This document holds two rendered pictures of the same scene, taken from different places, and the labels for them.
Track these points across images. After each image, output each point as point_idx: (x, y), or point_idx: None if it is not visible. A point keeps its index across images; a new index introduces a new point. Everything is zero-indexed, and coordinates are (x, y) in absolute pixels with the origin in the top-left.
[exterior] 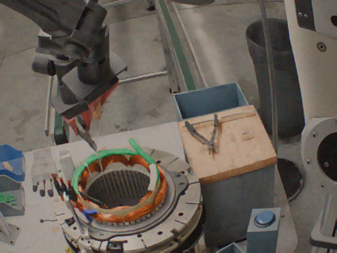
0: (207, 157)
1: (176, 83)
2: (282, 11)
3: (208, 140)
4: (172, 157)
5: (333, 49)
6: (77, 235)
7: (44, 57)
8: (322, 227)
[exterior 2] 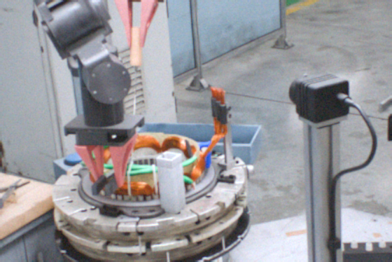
0: (26, 197)
1: None
2: None
3: (9, 188)
4: (59, 187)
5: None
6: (236, 170)
7: (114, 57)
8: None
